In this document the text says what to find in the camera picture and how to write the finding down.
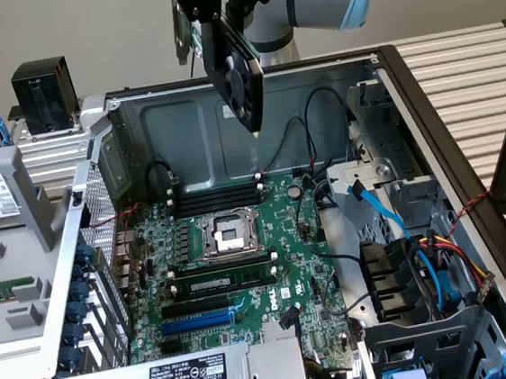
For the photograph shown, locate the green gpu black fan shroud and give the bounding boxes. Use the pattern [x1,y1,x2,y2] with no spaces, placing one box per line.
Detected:
[169,0,272,142]

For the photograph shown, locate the open grey PC case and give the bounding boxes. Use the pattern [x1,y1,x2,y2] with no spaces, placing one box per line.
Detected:
[10,31,506,379]

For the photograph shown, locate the black plastic cooler box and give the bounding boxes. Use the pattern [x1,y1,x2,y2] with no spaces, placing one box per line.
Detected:
[8,54,84,140]

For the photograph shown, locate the black RAM slot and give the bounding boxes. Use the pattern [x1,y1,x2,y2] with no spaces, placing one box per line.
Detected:
[170,191,265,219]
[166,174,266,204]
[167,184,267,214]
[166,250,281,283]
[167,179,266,209]

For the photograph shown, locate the metal CPU socket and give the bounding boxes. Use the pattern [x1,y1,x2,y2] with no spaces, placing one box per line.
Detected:
[190,204,269,268]

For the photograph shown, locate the blue plastic disk latch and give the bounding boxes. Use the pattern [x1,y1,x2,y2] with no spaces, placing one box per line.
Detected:
[0,110,14,148]

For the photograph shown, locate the silver metal disk bay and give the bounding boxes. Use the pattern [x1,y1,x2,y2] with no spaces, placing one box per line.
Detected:
[340,71,450,234]

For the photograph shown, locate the silver rear port block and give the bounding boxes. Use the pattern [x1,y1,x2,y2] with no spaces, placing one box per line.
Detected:
[113,230,139,256]

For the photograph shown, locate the green Dell motherboard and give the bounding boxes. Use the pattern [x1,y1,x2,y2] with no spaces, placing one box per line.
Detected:
[111,168,367,379]

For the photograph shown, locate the blue slot retainer clip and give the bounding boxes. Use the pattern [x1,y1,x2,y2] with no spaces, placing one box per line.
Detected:
[75,240,97,267]
[60,321,87,347]
[57,344,84,372]
[67,278,93,304]
[69,260,90,283]
[63,299,90,326]

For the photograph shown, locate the silver network port block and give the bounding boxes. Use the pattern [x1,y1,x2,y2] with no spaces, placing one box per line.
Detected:
[113,258,135,281]

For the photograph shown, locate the RAM stick with white label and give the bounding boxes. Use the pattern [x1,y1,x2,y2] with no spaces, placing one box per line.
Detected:
[173,263,279,301]

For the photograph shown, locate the silver USB port block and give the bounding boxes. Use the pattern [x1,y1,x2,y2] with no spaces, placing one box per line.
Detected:
[113,277,135,300]

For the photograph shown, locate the long black expansion slot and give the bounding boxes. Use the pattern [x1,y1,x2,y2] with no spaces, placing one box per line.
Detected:
[158,293,231,321]

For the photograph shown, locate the blue expansion slot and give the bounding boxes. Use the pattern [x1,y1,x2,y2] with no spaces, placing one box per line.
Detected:
[158,309,238,339]

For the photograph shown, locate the black plastic fan shroud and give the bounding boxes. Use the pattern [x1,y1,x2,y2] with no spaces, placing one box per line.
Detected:
[357,234,433,326]

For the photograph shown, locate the silver chipset heatsink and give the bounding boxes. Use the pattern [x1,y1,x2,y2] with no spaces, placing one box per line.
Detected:
[260,318,301,344]

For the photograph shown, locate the short black expansion slot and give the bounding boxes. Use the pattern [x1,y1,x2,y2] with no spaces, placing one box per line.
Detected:
[158,339,185,356]

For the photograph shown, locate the green RAM stick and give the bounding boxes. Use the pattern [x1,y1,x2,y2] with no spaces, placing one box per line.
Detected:
[0,275,38,304]

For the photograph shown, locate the dark grey disk bay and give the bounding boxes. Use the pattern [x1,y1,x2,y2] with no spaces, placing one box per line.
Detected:
[354,301,506,379]

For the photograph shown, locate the thin black wire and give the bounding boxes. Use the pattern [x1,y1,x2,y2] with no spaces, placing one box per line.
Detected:
[254,114,312,177]

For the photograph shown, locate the long black red wire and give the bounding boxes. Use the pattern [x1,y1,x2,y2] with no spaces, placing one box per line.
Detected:
[301,83,357,170]

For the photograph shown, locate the short black loop wire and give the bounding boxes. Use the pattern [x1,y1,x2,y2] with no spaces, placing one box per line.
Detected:
[142,158,182,207]

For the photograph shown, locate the red black twisted wire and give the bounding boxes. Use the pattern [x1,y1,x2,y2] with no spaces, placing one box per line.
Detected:
[86,203,147,265]
[442,190,497,237]

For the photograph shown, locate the flat blue SATA wire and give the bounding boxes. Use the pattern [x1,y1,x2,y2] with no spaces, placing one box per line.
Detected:
[344,173,412,247]

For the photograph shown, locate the black wire across motherboard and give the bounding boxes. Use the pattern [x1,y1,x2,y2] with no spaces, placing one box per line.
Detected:
[291,174,366,267]

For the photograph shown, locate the black SATA wire with plug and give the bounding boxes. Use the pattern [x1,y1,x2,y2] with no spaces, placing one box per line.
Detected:
[277,293,377,332]

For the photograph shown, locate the yellow red black power wires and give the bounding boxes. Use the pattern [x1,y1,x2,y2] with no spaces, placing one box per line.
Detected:
[413,228,495,293]

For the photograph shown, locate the round blue wire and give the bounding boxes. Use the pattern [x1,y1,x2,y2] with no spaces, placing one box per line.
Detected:
[415,244,447,318]

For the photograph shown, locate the black power wire connector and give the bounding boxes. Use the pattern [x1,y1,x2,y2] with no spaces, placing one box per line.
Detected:
[471,270,501,306]

